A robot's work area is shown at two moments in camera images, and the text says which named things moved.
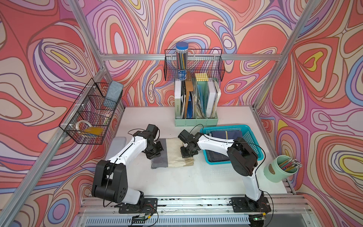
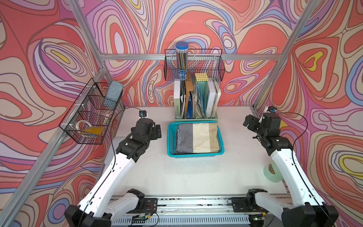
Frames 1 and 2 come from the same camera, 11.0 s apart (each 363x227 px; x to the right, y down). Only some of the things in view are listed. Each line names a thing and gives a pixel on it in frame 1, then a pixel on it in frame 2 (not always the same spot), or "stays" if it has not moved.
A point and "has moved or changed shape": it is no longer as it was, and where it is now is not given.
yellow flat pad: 94,130 stays
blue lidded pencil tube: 182,49 stays
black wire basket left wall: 89,120 stays
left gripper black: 158,152 → 155,135
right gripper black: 185,155 → 254,120
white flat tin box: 117,143 stays
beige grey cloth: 171,156 has moved or changed shape
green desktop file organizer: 196,103 stays
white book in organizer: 211,99 stays
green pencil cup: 282,167 stays
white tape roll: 77,125 stays
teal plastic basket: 229,134 → 171,138
